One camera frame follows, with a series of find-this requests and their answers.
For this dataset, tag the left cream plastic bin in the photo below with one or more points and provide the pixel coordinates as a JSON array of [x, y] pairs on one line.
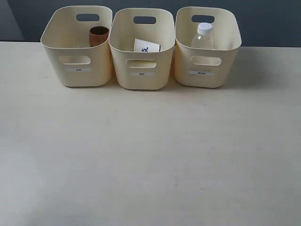
[[66, 42]]

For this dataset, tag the middle cream plastic bin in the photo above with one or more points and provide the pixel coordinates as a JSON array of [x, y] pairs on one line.
[[138, 70]]

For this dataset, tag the white paper cup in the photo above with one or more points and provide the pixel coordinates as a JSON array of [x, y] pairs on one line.
[[145, 46]]

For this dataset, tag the right cream plastic bin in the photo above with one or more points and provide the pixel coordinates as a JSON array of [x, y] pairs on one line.
[[205, 68]]

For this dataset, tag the cream plastic bin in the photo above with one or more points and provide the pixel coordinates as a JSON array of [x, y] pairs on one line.
[[205, 68], [138, 70], [66, 42]]

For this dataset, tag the brown wooden cup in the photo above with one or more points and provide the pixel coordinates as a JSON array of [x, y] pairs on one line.
[[98, 35]]

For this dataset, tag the clear plastic bottle white cap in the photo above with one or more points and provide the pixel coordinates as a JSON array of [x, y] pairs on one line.
[[203, 38]]

